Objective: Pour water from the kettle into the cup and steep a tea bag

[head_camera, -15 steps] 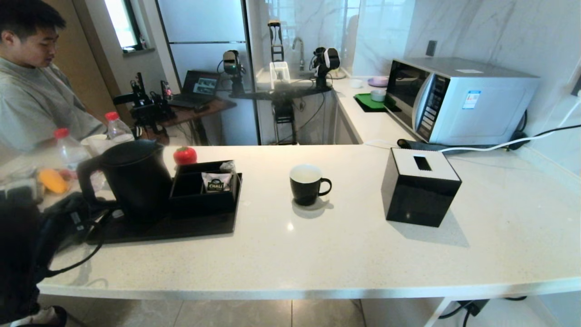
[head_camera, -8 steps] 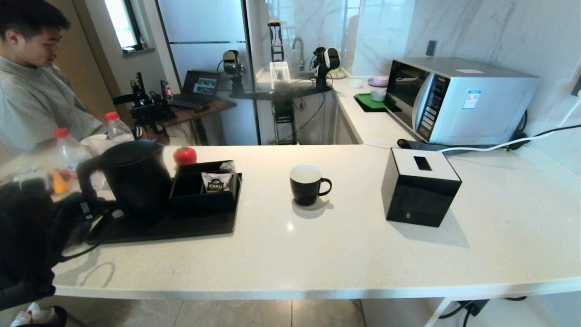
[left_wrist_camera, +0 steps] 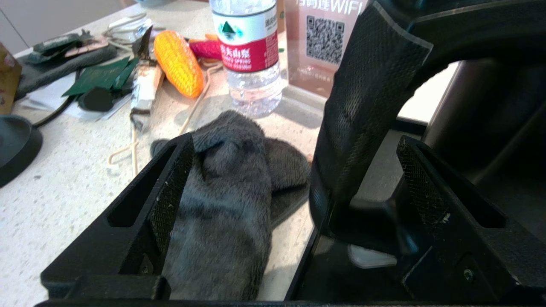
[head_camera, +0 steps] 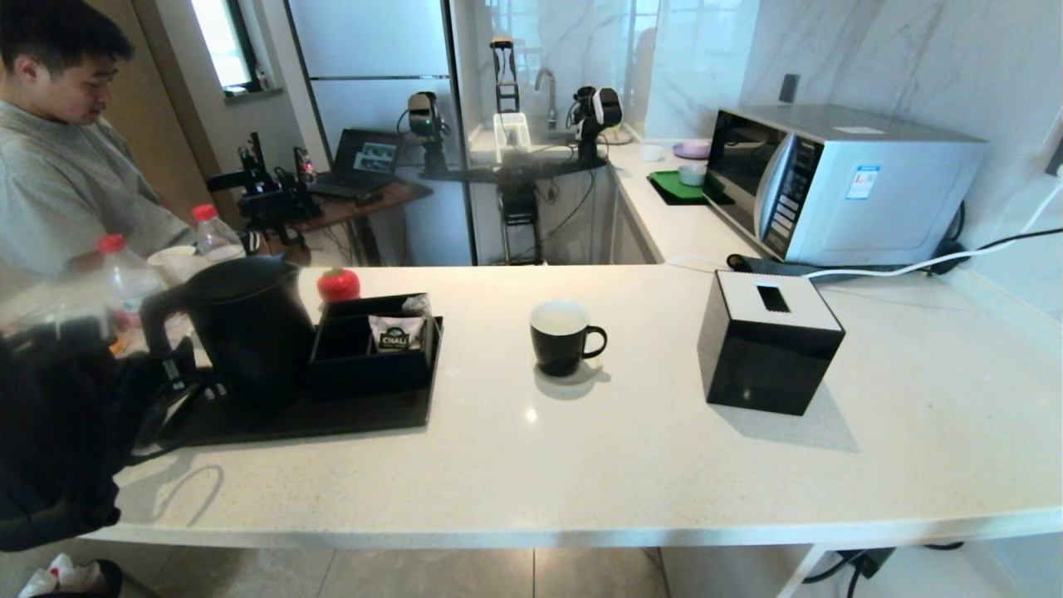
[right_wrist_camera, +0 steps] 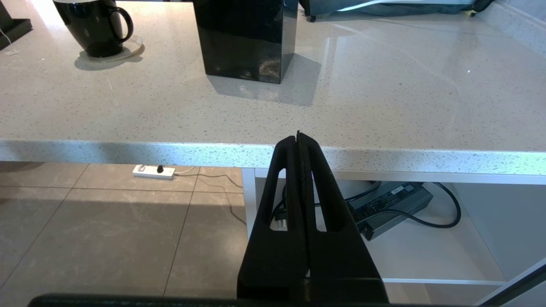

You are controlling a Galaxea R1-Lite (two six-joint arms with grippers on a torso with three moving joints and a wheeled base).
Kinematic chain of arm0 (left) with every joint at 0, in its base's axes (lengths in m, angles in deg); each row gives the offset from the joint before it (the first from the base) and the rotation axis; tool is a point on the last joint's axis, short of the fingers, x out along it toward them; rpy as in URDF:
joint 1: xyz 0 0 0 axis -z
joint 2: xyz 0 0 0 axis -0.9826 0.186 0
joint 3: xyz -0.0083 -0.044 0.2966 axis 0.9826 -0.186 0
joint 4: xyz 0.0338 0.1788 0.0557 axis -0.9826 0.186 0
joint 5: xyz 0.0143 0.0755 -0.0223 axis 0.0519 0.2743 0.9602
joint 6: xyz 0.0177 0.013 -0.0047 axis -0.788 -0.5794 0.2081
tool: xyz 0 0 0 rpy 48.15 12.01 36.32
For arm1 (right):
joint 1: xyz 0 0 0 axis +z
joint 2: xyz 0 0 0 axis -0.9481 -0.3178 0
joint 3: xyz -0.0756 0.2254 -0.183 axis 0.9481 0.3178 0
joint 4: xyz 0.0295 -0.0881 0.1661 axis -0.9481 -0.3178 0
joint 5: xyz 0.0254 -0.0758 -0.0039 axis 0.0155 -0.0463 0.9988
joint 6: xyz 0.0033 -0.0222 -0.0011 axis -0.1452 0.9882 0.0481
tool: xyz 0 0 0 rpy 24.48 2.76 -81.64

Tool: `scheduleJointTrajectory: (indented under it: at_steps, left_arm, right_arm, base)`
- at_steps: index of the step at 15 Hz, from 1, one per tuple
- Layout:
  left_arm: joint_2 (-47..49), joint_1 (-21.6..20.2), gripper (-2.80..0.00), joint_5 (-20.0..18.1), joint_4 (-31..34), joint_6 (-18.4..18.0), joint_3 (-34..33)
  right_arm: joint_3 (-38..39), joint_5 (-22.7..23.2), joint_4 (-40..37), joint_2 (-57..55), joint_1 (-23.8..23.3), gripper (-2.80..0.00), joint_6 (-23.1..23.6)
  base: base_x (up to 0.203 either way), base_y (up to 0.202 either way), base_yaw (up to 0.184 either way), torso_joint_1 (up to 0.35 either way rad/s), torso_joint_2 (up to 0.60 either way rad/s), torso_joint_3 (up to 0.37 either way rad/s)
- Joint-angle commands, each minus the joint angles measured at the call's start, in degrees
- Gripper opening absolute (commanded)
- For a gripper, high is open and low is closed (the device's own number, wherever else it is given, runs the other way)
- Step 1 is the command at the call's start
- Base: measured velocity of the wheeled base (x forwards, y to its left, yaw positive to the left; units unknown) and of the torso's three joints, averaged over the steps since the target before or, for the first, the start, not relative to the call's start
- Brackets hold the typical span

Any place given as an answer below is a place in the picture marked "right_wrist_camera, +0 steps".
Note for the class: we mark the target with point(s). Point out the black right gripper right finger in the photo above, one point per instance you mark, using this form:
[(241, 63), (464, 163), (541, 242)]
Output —
[(341, 264)]

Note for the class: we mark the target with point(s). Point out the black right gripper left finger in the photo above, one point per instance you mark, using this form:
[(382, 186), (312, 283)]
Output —
[(273, 264)]

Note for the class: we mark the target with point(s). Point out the grey power adapter brick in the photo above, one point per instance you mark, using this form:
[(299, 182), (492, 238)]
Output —
[(392, 204)]

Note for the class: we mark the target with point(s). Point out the white under-counter shelf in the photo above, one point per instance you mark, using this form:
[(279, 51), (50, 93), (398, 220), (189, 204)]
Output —
[(426, 256)]

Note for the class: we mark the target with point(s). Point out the white floor power strip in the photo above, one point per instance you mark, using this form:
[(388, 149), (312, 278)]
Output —
[(147, 172)]

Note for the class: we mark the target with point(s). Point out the black tissue box white lid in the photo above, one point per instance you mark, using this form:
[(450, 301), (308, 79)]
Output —
[(243, 42)]

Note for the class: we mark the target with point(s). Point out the clear round coaster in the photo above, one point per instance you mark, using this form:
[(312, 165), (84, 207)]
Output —
[(133, 47)]

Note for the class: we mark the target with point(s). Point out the black mug white inside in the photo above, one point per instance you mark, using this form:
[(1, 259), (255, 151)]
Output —
[(91, 30)]

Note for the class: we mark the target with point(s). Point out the black rectangular serving tray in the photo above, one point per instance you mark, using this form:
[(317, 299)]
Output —
[(15, 32)]

